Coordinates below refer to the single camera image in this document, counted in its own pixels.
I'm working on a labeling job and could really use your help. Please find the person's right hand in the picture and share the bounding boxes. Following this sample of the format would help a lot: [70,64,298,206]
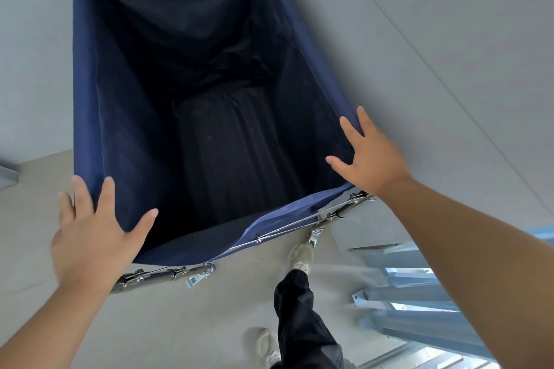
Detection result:
[325,106,412,197]

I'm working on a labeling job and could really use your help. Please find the person's left hand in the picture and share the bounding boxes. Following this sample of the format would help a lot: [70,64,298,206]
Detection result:
[51,175,159,292]

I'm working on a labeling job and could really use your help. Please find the person's right forearm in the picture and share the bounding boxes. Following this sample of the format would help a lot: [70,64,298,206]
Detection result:
[377,175,554,369]

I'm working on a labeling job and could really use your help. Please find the white shoe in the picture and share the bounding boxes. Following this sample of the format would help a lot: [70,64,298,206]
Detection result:
[255,328,283,369]
[288,241,315,275]

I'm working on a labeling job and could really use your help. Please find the navy blue fabric cart bag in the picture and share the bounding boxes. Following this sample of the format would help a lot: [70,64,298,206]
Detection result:
[71,0,365,267]

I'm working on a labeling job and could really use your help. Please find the person's left forearm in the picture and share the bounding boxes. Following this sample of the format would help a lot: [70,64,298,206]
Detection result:
[0,279,127,369]

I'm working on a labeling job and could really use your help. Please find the black trousers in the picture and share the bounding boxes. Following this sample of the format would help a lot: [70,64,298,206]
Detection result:
[273,269,347,369]

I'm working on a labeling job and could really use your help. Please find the metal cart frame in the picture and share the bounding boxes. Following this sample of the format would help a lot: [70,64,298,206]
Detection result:
[110,191,376,295]

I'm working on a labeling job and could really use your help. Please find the grey metal rail piece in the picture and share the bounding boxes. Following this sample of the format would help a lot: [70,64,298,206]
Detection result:
[0,160,20,190]

